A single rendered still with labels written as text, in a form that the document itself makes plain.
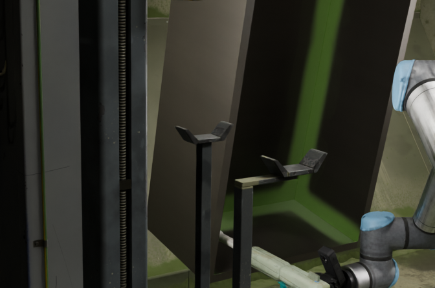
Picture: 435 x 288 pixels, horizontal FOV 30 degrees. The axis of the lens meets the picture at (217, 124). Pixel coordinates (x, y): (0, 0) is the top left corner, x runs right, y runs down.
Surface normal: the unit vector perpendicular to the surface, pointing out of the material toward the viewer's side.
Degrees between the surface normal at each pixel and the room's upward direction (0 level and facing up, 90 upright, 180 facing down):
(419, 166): 57
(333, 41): 90
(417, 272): 0
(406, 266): 0
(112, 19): 90
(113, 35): 90
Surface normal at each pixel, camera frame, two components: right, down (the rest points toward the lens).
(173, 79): -0.83, 0.09
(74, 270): 0.54, 0.17
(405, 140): 0.46, -0.39
